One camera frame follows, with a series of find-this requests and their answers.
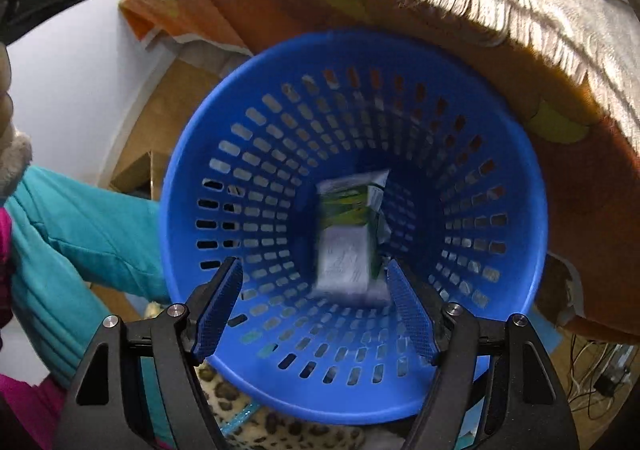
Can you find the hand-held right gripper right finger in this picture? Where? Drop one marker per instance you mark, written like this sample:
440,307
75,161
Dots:
410,317

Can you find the blue plastic slotted basket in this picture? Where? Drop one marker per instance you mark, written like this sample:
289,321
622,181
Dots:
220,84

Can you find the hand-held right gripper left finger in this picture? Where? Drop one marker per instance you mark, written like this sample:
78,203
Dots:
220,312

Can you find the person's left hand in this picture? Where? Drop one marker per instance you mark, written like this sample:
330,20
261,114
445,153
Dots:
5,79

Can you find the green and white carton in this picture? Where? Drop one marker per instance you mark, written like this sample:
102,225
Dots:
350,250

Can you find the teal pants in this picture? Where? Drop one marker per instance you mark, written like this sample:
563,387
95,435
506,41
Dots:
75,240

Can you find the leopard print cloth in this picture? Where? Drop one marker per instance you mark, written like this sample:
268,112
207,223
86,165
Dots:
280,435

